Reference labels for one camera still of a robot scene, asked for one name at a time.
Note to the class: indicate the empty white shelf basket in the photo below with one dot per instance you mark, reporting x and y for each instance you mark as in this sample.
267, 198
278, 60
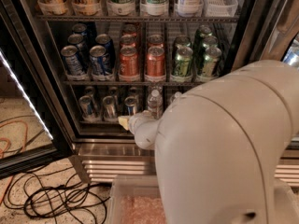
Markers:
220, 8

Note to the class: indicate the steel fridge base grille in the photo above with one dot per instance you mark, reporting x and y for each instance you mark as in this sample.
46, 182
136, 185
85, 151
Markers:
103, 162

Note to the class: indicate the left clear plastic bin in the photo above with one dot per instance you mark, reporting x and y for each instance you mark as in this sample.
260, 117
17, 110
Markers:
135, 200

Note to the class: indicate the open glass fridge door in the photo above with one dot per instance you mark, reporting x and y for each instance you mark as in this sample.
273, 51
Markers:
33, 124

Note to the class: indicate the green soda can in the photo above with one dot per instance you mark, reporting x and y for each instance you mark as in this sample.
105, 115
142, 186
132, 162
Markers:
211, 58
182, 62

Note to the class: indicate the redbull can front left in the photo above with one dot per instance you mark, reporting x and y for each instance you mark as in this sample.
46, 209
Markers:
87, 107

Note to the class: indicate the redbull can front middle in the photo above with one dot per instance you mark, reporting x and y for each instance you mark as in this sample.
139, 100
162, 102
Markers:
110, 109

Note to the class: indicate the right clear plastic bin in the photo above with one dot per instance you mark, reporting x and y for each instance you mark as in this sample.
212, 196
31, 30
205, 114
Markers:
286, 204

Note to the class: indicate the orange soda can front left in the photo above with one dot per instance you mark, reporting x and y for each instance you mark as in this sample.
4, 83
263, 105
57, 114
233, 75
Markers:
129, 62

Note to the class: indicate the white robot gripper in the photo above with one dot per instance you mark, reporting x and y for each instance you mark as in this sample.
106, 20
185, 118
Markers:
135, 123

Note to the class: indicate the blue pepsi can front right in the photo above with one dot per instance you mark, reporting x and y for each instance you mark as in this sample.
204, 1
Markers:
100, 61

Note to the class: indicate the orange soda can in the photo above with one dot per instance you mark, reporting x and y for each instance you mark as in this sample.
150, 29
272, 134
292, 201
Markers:
155, 61
129, 62

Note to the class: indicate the clear plastic bin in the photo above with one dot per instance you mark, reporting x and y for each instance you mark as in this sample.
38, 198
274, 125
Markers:
135, 200
286, 204

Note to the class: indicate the green soda can front left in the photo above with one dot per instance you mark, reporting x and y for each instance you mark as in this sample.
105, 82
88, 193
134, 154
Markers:
182, 62

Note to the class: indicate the blue silver redbull can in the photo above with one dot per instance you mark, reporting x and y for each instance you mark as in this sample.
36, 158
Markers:
131, 105

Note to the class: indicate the water bottle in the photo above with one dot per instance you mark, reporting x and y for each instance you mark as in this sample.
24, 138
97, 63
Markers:
174, 96
155, 104

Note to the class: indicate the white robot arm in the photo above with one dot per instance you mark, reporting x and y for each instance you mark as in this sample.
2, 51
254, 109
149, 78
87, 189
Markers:
217, 147

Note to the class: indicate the orange soda can front right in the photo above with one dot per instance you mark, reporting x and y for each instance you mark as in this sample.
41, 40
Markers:
155, 61

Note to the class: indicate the water bottle front middle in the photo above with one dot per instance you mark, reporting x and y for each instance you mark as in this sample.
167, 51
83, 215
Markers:
174, 96

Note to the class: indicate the water bottle front left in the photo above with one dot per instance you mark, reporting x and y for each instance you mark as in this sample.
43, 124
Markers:
155, 104

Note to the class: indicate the blue pepsi can front left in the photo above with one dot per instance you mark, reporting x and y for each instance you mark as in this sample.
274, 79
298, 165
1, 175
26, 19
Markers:
72, 61

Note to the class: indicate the green soda can front right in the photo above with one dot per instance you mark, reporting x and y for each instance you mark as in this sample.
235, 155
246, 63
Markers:
211, 58

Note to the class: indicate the blue pepsi can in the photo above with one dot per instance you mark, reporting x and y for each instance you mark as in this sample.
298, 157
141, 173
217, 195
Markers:
72, 61
100, 61

